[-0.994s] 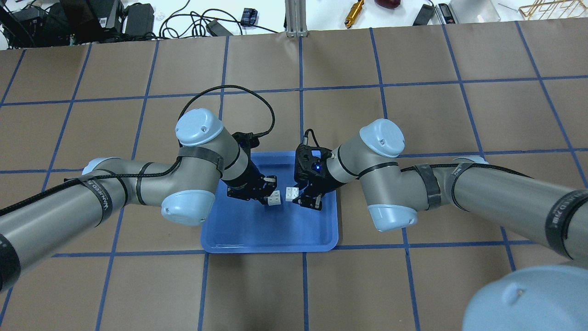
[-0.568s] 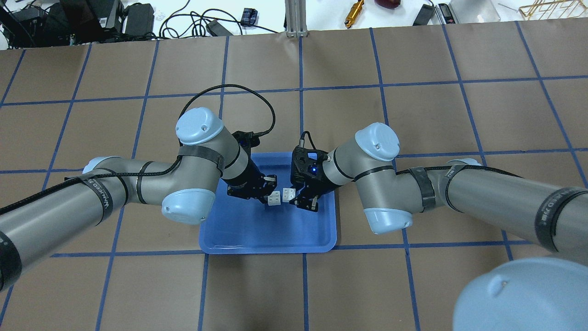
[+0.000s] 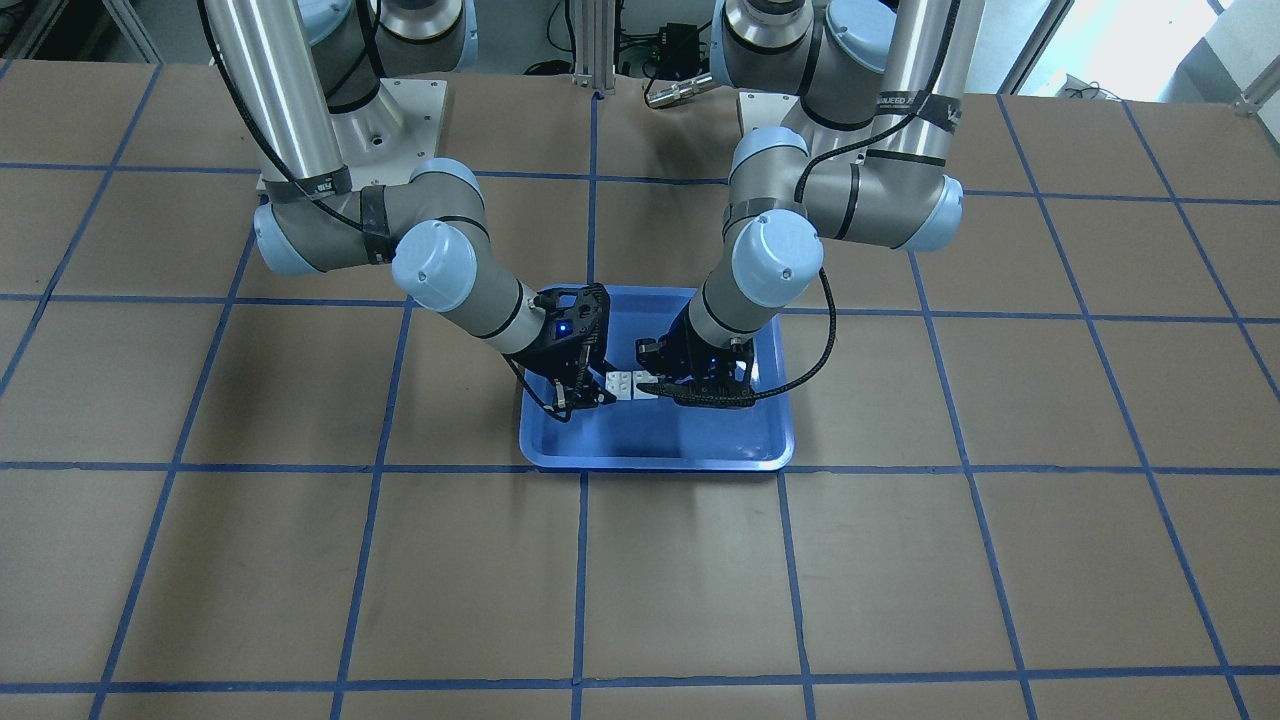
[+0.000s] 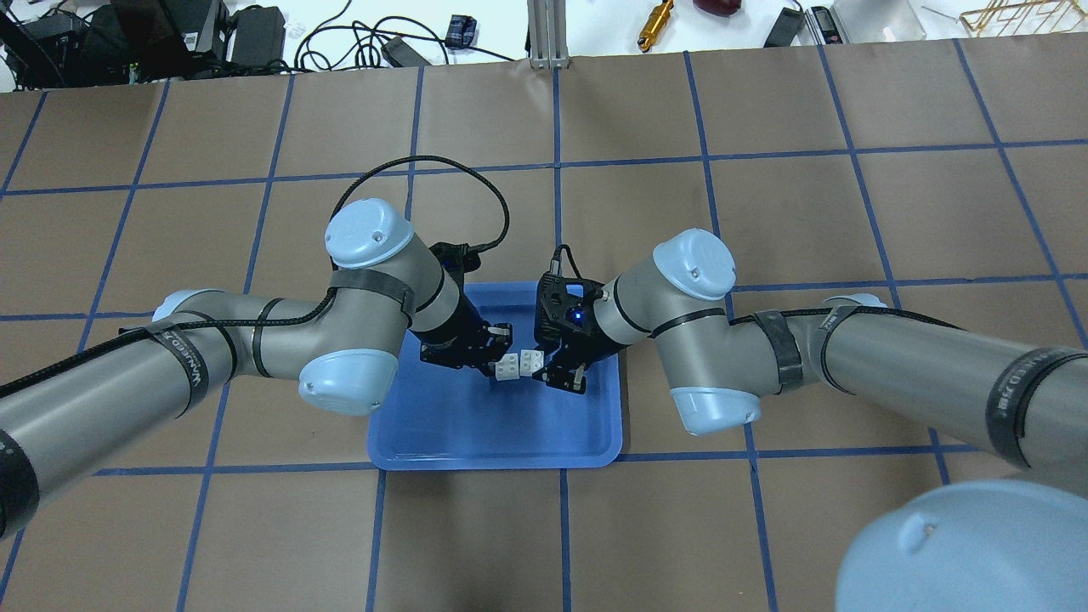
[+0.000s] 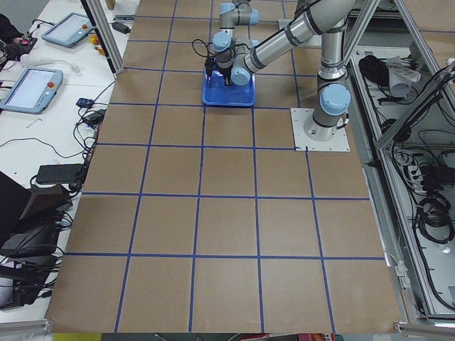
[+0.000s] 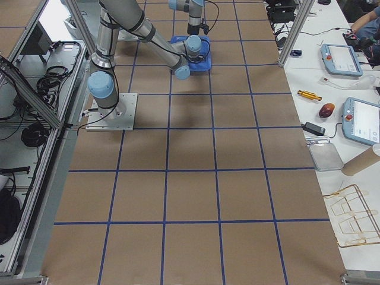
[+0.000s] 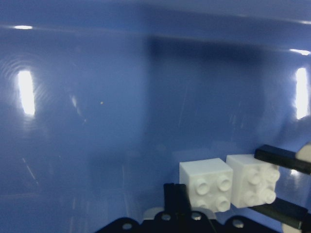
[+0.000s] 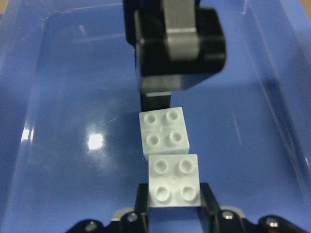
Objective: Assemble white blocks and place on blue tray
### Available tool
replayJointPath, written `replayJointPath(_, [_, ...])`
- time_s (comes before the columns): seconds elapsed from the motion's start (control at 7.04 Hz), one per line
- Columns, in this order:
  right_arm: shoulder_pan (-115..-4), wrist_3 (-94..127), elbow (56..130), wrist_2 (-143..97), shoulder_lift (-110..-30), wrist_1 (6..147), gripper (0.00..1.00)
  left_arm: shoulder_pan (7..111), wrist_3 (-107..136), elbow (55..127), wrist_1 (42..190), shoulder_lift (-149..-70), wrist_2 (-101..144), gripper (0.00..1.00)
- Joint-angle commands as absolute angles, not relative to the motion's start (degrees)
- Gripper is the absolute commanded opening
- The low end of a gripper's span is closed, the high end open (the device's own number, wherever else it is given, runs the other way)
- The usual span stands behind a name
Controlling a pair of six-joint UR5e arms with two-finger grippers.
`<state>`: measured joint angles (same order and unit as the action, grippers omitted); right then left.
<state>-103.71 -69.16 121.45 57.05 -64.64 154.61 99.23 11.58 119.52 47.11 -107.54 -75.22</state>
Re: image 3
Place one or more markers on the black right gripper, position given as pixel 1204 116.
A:
pixel 549 357

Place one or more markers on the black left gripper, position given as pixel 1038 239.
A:
pixel 682 352

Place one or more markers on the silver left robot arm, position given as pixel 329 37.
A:
pixel 861 158

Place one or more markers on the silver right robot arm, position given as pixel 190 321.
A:
pixel 334 95

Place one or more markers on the blue plastic tray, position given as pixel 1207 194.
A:
pixel 655 433

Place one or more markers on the brass cylinder tool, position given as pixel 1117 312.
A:
pixel 680 91

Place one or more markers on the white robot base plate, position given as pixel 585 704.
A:
pixel 304 150

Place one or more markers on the aluminium frame post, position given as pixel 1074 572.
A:
pixel 594 25

